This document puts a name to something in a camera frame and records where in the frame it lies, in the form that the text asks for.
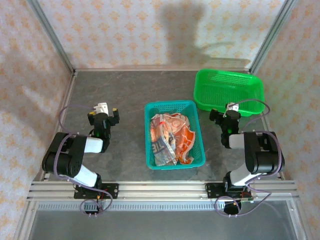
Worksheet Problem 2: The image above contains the teal plastic basket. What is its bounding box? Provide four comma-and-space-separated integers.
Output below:
144, 100, 206, 171

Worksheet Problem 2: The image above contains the bright orange flower towel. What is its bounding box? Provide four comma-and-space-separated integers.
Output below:
174, 124, 196, 165

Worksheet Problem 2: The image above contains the white towel with coloured letters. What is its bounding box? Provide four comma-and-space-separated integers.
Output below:
149, 113, 179, 167

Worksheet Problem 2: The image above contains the green plastic basket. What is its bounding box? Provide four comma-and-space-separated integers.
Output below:
193, 68, 266, 118

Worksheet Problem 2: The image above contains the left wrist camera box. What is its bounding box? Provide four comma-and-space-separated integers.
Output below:
93, 102, 110, 115

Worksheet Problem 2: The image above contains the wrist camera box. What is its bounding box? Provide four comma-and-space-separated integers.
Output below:
226, 102, 240, 113
93, 102, 110, 115

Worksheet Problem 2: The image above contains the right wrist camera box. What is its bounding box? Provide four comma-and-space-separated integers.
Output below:
226, 102, 240, 113

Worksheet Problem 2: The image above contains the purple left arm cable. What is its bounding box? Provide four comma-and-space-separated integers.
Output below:
53, 104, 113, 218

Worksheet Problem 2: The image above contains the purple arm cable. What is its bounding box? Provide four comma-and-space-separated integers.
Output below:
53, 104, 113, 218
214, 98, 286, 218

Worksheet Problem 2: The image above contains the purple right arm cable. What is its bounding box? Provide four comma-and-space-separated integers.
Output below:
214, 98, 286, 218

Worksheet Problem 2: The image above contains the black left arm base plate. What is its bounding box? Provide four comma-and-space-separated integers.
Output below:
73, 183, 119, 200

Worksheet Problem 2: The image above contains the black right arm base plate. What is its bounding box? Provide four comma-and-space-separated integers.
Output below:
205, 182, 251, 200

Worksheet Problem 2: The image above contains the wide aluminium mounting rail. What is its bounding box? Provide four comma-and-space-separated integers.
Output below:
27, 180, 300, 201

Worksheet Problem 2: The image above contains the aluminium frame post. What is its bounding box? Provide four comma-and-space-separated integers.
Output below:
26, 0, 76, 74
249, 0, 298, 73

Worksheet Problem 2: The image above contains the grey slotted cable duct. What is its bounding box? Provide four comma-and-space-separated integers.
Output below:
36, 202, 291, 212

